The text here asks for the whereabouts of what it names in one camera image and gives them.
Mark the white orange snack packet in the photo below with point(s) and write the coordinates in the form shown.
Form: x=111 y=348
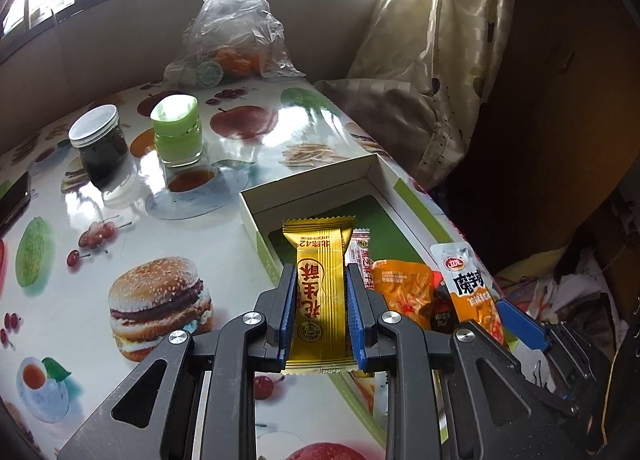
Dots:
x=470 y=290

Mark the brown wooden wardrobe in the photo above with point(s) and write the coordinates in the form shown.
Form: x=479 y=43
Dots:
x=565 y=90

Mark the black smartphone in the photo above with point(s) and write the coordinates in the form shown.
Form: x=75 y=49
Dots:
x=12 y=202

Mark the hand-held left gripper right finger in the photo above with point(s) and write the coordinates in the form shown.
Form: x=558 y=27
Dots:
x=352 y=315

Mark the dark jar with silver lid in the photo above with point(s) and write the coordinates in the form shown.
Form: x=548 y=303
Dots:
x=102 y=150

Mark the white packet with gold emblem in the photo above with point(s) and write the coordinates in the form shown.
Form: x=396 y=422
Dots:
x=361 y=250

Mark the clear plastic bag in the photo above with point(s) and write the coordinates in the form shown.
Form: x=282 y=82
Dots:
x=230 y=25

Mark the yellow cloth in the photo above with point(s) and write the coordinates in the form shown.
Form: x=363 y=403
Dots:
x=525 y=262

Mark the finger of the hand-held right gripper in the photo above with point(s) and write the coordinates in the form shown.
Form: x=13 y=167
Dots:
x=522 y=325

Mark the green cardboard box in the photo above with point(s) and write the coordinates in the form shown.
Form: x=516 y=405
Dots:
x=390 y=220

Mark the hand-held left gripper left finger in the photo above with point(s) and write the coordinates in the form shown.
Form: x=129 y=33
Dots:
x=286 y=310

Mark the crumpled white plastic bag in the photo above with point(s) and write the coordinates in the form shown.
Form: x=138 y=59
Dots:
x=575 y=290

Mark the green jar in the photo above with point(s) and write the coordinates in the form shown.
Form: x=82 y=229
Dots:
x=177 y=135

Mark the cream patterned curtain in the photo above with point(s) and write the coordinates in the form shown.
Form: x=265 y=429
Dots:
x=425 y=65

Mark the yellow peanut candy packet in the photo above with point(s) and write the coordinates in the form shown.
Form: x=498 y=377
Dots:
x=320 y=290

